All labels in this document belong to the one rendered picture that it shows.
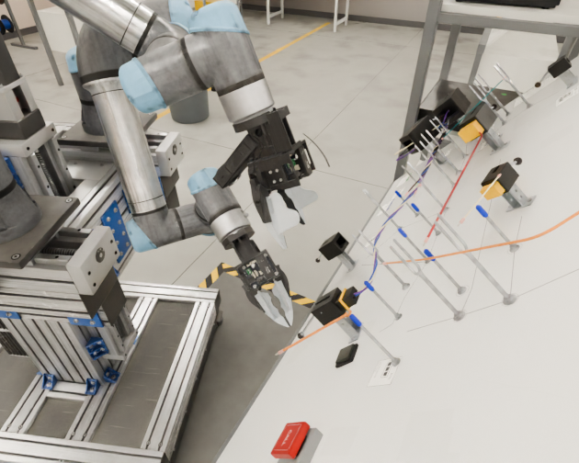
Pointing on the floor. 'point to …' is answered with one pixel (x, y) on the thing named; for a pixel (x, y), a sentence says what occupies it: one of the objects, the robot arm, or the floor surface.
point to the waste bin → (191, 108)
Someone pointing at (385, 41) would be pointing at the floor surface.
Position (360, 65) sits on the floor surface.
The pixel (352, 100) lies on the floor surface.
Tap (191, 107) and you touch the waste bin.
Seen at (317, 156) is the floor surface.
